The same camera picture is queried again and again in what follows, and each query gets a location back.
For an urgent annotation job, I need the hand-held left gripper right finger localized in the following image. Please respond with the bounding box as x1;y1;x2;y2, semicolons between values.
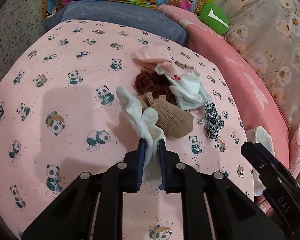
158;139;287;240

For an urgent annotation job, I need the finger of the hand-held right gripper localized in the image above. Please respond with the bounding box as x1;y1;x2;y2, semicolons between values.
241;142;281;188

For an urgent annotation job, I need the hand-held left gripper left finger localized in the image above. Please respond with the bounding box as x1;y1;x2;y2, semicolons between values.
22;139;147;240

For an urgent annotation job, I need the bin with white bag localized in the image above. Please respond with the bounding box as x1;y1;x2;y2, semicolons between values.
245;126;277;197

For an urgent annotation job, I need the white fluffy sock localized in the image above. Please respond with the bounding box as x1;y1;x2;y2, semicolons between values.
116;86;167;184

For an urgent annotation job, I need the leopard print scrunchie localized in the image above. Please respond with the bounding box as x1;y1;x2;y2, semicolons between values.
198;102;225;139

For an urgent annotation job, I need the tan ribbed sock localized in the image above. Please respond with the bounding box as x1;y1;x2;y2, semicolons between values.
136;92;193;138

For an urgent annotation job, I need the pink floral cushion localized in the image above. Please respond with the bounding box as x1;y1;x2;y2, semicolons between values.
289;125;300;178

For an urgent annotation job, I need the dark red scrunchie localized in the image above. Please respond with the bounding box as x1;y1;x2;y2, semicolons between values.
134;67;177;104

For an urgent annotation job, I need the white sock with pink toe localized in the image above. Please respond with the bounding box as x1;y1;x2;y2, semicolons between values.
154;61;203;90

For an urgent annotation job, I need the pink blanket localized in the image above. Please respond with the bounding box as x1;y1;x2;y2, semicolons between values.
156;4;300;180

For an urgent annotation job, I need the brown patterned sock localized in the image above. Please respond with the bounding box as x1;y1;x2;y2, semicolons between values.
174;60;197;71

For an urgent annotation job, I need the pale pink sock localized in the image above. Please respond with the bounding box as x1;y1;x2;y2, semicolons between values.
131;45;173;68

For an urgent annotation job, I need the grey floral cloth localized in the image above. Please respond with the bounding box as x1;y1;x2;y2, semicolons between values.
215;0;300;135

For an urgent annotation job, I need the blue velvet cushion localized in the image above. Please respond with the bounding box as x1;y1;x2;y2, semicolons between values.
44;1;189;47

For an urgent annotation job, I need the green round cushion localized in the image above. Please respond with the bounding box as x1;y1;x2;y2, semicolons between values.
199;3;230;36

